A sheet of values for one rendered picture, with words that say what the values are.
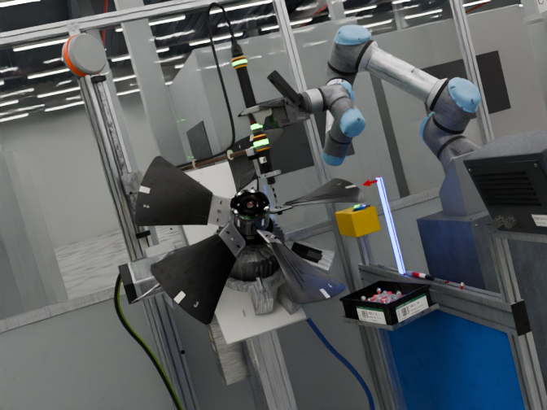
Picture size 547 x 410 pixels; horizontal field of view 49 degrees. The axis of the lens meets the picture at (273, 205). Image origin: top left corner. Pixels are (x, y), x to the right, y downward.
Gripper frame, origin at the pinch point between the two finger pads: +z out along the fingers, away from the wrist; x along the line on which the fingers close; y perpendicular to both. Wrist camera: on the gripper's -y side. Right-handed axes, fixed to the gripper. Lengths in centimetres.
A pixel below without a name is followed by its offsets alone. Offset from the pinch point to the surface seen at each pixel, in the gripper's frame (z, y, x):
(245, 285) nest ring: 12, 52, 6
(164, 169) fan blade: 26.3, 10.5, 10.3
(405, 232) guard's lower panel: -77, 65, 70
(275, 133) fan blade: -12.3, 8.2, 13.5
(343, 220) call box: -34, 45, 30
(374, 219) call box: -42, 47, 21
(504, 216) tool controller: -35, 41, -63
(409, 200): -83, 52, 71
